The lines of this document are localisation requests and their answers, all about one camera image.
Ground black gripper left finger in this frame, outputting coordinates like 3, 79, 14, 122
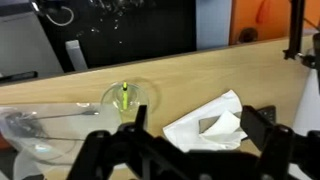
65, 104, 188, 180

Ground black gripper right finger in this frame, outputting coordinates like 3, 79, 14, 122
241, 105, 320, 180

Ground clear glass bowl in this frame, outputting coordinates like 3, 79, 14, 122
101, 82, 149, 122

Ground yellow-green marker pen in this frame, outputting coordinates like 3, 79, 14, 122
122, 82, 128, 110

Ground crumpled white paper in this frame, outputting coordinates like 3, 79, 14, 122
163, 90, 247, 152

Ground clear plastic bag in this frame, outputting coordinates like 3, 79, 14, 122
0, 103, 121, 180

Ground black cabinet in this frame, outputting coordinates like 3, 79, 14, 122
28, 0, 196, 72

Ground orange panel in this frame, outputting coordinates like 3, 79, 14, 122
228, 0, 320, 46

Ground black stand pole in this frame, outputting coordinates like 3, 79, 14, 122
284, 0, 306, 59

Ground grey metal bracket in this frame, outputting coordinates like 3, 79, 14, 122
65, 40, 88, 71

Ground white cable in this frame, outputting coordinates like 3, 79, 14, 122
30, 1, 75, 27

